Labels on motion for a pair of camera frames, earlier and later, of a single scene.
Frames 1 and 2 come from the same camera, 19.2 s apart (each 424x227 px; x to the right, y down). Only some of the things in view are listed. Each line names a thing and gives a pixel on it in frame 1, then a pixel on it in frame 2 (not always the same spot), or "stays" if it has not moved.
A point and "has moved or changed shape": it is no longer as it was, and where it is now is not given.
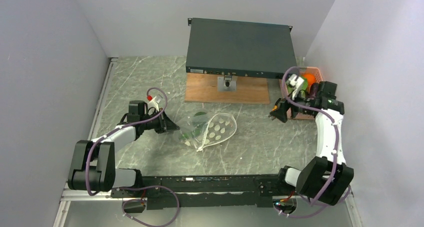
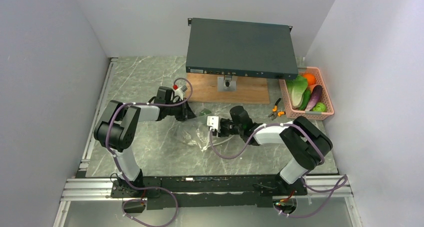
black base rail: [172, 192] stays
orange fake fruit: [310, 77] stays
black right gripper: [280, 113] → [220, 133]
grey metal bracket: [227, 83] stays
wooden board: [204, 88] stays
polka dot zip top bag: [197, 131] has moved or changed shape
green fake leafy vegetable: [303, 90] stays
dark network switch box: [238, 48] stays
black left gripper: [166, 123] → [186, 113]
